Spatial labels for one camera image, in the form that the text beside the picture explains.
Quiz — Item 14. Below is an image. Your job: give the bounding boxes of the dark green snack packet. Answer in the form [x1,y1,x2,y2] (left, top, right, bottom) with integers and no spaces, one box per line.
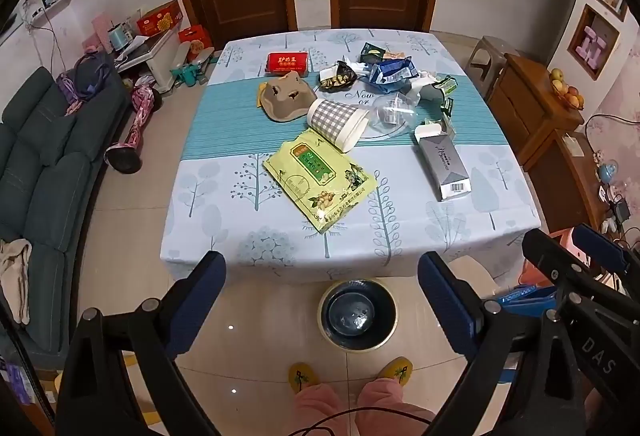
[359,42,386,65]

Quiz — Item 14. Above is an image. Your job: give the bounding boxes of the yellow slipper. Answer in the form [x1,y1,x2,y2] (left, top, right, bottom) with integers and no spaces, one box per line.
[378,357,413,387]
[288,362,320,394]

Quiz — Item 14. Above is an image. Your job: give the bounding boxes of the green white wrapper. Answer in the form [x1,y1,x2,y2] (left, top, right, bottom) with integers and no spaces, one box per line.
[420,75,458,117]

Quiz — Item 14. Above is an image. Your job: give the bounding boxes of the pink patterned scooter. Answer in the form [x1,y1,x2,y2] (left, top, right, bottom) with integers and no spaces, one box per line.
[104,84,163,175]

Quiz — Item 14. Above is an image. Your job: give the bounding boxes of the red cigarette pack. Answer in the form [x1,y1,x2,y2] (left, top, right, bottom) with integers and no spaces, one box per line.
[265,51,309,77]

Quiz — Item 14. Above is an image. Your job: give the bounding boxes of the right yellow slipper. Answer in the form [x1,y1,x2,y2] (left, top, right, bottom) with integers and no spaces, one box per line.
[378,357,413,387]

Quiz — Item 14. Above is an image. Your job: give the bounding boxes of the yellow rim trash bin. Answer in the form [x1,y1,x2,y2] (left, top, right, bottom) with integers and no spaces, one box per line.
[317,279,398,354]

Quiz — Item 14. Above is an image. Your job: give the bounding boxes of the tree print tablecloth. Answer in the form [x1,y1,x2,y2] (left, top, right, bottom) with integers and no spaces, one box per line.
[160,28,540,284]

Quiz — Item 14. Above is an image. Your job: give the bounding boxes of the blue plastic stool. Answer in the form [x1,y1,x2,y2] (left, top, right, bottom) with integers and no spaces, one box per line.
[487,285,556,318]

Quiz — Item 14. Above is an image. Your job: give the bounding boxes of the dark teal sofa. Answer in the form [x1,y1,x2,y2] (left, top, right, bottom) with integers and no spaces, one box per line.
[1,52,129,370]

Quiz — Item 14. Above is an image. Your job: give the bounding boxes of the wall niche pink ornament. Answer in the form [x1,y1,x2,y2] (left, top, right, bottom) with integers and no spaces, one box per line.
[567,4,620,80]

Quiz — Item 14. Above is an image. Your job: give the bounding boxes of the grey plastic stool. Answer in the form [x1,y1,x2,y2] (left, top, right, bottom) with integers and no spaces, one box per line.
[464,36,520,98]

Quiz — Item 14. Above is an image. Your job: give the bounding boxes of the yellow green snack bag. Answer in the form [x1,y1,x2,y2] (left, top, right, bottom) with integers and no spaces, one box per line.
[262,128,378,233]

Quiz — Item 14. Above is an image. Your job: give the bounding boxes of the fruit bowl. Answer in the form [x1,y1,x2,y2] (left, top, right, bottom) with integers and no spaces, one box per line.
[549,68,585,111]

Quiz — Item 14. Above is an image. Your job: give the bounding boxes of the black yellow snack wrapper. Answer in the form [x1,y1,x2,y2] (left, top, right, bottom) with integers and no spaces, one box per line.
[319,61,357,93]

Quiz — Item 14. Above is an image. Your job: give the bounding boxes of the white side table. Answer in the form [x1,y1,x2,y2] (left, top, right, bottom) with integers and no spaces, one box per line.
[116,26,180,93]

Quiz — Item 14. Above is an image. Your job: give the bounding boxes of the blue white wrapper bag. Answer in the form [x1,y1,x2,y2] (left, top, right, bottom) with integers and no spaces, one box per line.
[363,56,418,93]

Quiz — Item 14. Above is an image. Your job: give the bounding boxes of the red gift box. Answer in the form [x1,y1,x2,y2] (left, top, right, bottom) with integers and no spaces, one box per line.
[137,0,183,37]

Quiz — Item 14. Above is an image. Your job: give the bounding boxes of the grey white carton box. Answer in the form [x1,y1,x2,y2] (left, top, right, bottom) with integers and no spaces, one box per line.
[413,124,472,201]

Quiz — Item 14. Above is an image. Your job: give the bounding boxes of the left yellow slipper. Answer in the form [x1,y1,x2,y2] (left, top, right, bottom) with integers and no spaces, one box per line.
[288,362,320,394]

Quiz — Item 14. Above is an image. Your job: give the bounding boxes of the brown wooden cabinet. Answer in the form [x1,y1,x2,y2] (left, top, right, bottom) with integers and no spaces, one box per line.
[487,54,610,232]

